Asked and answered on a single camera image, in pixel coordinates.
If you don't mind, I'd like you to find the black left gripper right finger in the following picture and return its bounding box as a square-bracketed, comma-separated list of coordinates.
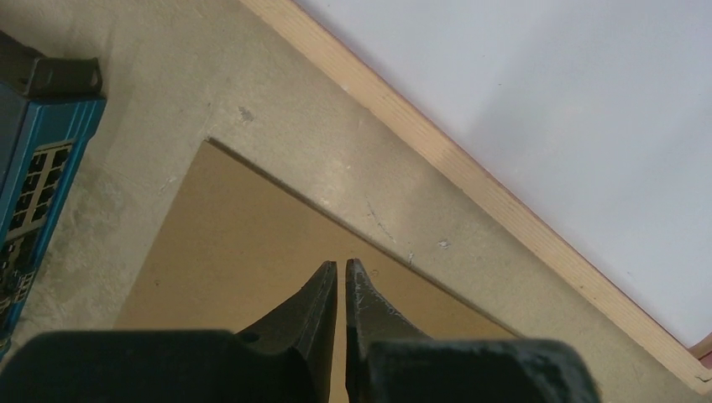
[345, 259, 601, 402]

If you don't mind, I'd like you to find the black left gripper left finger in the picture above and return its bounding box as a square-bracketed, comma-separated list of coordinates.
[1, 261, 338, 402]

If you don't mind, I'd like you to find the dark blue network switch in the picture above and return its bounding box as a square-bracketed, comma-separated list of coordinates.
[1, 33, 107, 355]

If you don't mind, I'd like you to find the brown cardboard backing board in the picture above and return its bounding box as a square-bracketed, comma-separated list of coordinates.
[113, 138, 521, 403]

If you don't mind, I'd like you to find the blue landscape photo print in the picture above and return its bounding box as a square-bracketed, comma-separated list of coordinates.
[302, 1, 711, 348]

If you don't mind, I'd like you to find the pink wooden picture frame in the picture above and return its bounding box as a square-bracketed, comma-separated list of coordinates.
[244, 1, 711, 395]

